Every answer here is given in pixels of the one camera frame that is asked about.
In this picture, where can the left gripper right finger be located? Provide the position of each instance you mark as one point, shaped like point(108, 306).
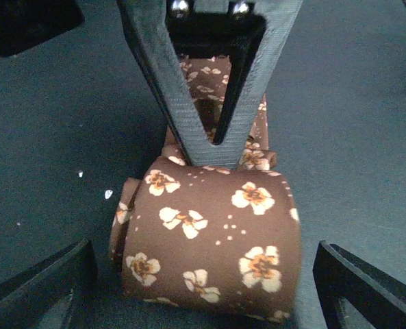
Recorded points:
point(355, 294)

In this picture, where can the brown floral tie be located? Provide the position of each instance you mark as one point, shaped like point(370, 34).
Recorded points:
point(210, 238)

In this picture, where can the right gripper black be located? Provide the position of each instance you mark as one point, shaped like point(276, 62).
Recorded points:
point(158, 31)

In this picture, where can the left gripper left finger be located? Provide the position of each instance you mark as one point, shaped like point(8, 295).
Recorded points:
point(53, 293)

